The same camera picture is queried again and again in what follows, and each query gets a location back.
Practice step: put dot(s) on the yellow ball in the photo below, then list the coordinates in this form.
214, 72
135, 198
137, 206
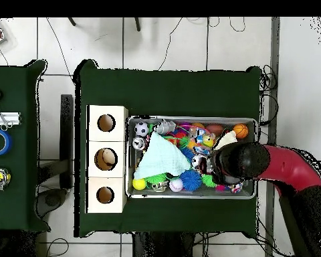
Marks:
139, 184

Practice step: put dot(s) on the orange basketball toy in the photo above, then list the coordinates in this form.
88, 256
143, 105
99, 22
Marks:
240, 131

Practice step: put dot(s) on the aluminium rail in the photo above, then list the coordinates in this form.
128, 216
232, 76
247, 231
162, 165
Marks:
13, 118

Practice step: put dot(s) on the dark green table cloth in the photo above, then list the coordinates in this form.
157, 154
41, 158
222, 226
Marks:
13, 208
163, 91

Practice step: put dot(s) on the white baseball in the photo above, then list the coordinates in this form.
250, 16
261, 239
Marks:
176, 185

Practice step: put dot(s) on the mint green cloth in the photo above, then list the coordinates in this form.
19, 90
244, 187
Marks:
160, 160

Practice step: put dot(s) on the black and white soccer ball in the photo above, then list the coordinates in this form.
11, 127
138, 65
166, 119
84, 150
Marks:
141, 129

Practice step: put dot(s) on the blue tape roll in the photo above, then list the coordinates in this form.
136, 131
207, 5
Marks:
8, 142

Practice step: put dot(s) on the wooden box with three holes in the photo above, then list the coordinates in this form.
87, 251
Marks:
107, 142

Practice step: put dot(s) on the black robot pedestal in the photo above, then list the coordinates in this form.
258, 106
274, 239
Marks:
163, 246

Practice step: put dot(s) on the crushed silver can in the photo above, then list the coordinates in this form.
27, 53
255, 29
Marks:
139, 143

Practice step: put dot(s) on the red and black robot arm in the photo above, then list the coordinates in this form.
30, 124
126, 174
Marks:
289, 168

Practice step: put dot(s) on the green spiky ball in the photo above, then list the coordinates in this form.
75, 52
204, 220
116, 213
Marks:
208, 180

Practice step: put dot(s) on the black tripod leg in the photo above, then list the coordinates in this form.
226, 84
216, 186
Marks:
72, 22
138, 24

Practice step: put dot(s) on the silver scissors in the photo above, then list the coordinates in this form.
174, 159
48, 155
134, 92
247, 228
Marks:
0, 114

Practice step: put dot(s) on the silver robot toy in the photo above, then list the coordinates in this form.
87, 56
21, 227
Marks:
164, 127

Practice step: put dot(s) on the blue spiky ball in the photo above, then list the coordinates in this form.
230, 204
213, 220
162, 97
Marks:
190, 180

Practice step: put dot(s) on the cream yellow cloth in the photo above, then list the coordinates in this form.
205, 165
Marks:
226, 139

